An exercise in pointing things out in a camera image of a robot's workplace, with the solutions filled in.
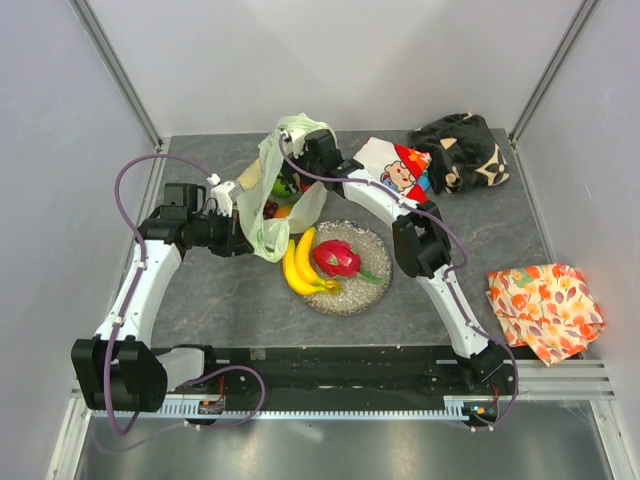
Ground black beige patterned cloth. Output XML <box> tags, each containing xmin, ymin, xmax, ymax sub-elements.
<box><xmin>407</xmin><ymin>113</ymin><xmax>510</xmax><ymax>194</ymax></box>

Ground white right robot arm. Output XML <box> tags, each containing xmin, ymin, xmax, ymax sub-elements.
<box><xmin>278</xmin><ymin>129</ymin><xmax>498</xmax><ymax>394</ymax></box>

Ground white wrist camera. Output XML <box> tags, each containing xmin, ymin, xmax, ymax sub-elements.
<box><xmin>280</xmin><ymin>128</ymin><xmax>307</xmax><ymax>158</ymax></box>
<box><xmin>207</xmin><ymin>173</ymin><xmax>244</xmax><ymax>217</ymax></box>

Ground dark red fake grapes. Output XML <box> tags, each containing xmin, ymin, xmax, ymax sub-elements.
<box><xmin>262</xmin><ymin>200</ymin><xmax>279</xmax><ymax>220</ymax></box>

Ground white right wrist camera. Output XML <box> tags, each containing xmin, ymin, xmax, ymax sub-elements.
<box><xmin>280</xmin><ymin>128</ymin><xmax>307</xmax><ymax>158</ymax></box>

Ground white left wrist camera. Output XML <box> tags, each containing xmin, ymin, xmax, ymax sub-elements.
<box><xmin>207</xmin><ymin>173</ymin><xmax>244</xmax><ymax>217</ymax></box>

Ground green fake round fruit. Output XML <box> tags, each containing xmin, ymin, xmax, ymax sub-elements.
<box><xmin>271</xmin><ymin>179</ymin><xmax>292</xmax><ymax>198</ymax></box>

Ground orange floral cloth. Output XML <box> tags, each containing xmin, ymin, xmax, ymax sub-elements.
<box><xmin>486</xmin><ymin>263</ymin><xmax>605</xmax><ymax>366</ymax></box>

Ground grey slotted cable duct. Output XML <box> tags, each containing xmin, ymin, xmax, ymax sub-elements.
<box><xmin>92</xmin><ymin>394</ymin><xmax>499</xmax><ymax>421</ymax></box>

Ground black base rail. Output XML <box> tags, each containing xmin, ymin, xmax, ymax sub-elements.
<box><xmin>204</xmin><ymin>345</ymin><xmax>516</xmax><ymax>400</ymax></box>

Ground red fake apple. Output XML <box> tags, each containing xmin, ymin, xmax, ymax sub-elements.
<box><xmin>299</xmin><ymin>180</ymin><xmax>315</xmax><ymax>194</ymax></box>

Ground speckled ceramic plate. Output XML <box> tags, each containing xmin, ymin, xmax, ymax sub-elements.
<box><xmin>302</xmin><ymin>220</ymin><xmax>392</xmax><ymax>316</ymax></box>

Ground avocado print plastic bag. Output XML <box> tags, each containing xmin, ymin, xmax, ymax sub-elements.
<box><xmin>236</xmin><ymin>113</ymin><xmax>337</xmax><ymax>263</ymax></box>

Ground white cartoon print cloth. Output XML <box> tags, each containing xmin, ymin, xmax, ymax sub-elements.
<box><xmin>354</xmin><ymin>137</ymin><xmax>432</xmax><ymax>203</ymax></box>

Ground red fake dragon fruit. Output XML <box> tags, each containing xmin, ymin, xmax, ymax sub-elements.
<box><xmin>312</xmin><ymin>239</ymin><xmax>386</xmax><ymax>284</ymax></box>

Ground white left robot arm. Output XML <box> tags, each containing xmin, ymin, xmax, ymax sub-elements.
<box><xmin>71</xmin><ymin>181</ymin><xmax>252</xmax><ymax>412</ymax></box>

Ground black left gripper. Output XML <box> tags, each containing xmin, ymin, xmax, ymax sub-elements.
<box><xmin>188</xmin><ymin>207</ymin><xmax>253</xmax><ymax>258</ymax></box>

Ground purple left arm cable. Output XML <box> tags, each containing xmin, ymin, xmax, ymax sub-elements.
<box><xmin>92</xmin><ymin>153</ymin><xmax>267</xmax><ymax>454</ymax></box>

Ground orange green fake mango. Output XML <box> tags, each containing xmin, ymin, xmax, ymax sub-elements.
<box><xmin>273</xmin><ymin>203</ymin><xmax>294</xmax><ymax>219</ymax></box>

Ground yellow fake banana bunch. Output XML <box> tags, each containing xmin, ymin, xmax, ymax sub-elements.
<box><xmin>282</xmin><ymin>227</ymin><xmax>342</xmax><ymax>296</ymax></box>

